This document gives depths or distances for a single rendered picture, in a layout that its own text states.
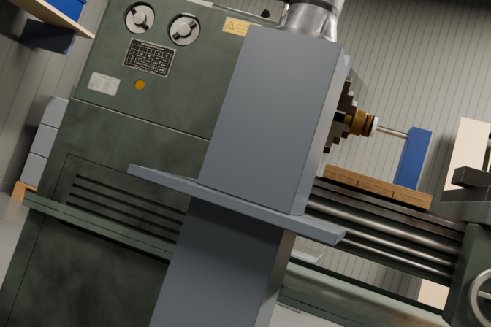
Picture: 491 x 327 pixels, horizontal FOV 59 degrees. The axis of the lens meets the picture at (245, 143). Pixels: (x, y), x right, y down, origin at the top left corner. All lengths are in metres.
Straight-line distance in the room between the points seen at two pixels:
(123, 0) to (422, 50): 3.56
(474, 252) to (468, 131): 3.01
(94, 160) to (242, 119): 0.61
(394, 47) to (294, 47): 3.73
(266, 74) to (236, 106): 0.09
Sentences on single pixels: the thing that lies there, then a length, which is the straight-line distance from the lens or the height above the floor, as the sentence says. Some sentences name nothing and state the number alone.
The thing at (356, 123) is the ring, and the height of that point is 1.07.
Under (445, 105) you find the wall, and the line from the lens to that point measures 4.48.
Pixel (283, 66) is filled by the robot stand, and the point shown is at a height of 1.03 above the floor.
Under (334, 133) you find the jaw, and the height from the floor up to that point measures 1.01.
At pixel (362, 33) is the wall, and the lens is 4.67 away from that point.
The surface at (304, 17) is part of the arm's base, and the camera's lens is 0.96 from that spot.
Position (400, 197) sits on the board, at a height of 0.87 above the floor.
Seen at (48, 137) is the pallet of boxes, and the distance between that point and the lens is 4.27.
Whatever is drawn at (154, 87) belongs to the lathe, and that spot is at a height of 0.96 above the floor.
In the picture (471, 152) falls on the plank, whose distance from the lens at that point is 4.14.
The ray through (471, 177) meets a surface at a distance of 1.39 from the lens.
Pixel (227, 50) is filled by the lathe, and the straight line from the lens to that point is 1.30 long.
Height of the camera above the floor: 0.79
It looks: 5 degrees up
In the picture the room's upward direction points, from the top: 18 degrees clockwise
